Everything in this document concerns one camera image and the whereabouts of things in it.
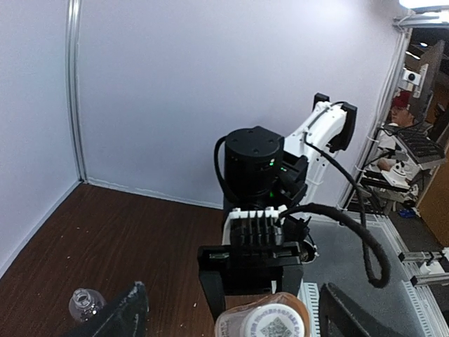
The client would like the clear plastic bottle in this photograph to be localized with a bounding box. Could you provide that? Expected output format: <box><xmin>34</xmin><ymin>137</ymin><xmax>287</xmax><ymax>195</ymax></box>
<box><xmin>69</xmin><ymin>288</ymin><xmax>106</xmax><ymax>323</ymax></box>

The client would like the aluminium frame post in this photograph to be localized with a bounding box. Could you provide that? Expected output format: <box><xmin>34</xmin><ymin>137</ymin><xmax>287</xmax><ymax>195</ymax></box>
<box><xmin>336</xmin><ymin>10</ymin><xmax>415</xmax><ymax>211</ymax></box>
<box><xmin>65</xmin><ymin>0</ymin><xmax>88</xmax><ymax>183</ymax></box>

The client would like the amber tea bottle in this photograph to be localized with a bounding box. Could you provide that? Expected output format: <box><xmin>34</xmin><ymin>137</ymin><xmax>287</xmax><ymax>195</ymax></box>
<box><xmin>215</xmin><ymin>292</ymin><xmax>311</xmax><ymax>337</ymax></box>

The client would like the left aluminium frame post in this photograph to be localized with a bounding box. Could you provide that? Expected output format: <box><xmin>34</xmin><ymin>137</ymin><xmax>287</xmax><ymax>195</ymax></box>
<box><xmin>65</xmin><ymin>0</ymin><xmax>88</xmax><ymax>183</ymax></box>

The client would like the right aluminium frame post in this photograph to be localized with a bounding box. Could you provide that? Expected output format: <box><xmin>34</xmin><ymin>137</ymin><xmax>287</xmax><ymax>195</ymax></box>
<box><xmin>336</xmin><ymin>10</ymin><xmax>415</xmax><ymax>211</ymax></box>

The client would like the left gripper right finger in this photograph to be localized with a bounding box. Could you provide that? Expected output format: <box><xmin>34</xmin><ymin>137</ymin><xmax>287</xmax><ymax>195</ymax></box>
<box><xmin>319</xmin><ymin>283</ymin><xmax>396</xmax><ymax>336</ymax></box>

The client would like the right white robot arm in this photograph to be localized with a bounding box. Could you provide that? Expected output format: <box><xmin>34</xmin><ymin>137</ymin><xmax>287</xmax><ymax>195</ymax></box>
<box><xmin>197</xmin><ymin>93</ymin><xmax>357</xmax><ymax>318</ymax></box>

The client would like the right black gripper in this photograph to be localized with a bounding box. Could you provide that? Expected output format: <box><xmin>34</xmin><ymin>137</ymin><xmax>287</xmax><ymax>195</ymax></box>
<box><xmin>197</xmin><ymin>242</ymin><xmax>304</xmax><ymax>321</ymax></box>

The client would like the right black braided cable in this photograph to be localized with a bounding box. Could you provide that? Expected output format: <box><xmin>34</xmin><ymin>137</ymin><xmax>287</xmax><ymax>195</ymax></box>
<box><xmin>280</xmin><ymin>140</ymin><xmax>392</xmax><ymax>289</ymax></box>

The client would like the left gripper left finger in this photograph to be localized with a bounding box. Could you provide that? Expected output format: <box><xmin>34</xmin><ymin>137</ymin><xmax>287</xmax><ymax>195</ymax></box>
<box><xmin>63</xmin><ymin>282</ymin><xmax>149</xmax><ymax>336</ymax></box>

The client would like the white tea bottle cap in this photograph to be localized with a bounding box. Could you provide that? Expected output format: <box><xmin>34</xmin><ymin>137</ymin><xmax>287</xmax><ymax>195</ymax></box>
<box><xmin>241</xmin><ymin>303</ymin><xmax>306</xmax><ymax>337</ymax></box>

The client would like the seated person in background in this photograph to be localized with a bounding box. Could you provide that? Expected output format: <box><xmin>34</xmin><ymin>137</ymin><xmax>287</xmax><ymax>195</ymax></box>
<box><xmin>377</xmin><ymin>91</ymin><xmax>422</xmax><ymax>183</ymax></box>

